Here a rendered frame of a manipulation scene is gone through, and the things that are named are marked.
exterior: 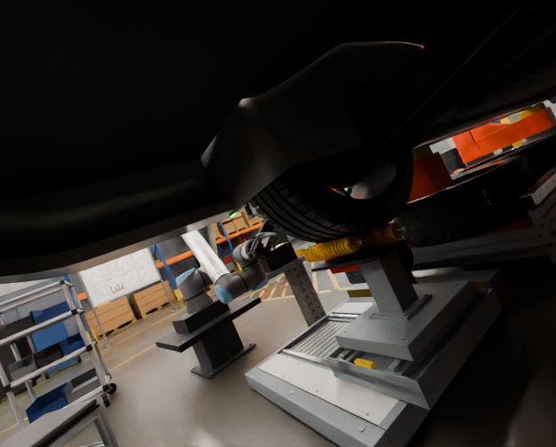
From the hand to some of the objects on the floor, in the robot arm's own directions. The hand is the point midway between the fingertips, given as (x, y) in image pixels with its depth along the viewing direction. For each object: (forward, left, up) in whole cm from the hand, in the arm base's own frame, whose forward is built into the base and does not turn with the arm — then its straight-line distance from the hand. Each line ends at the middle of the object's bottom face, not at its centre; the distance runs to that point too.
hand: (277, 234), depth 103 cm
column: (-63, +40, -65) cm, 99 cm away
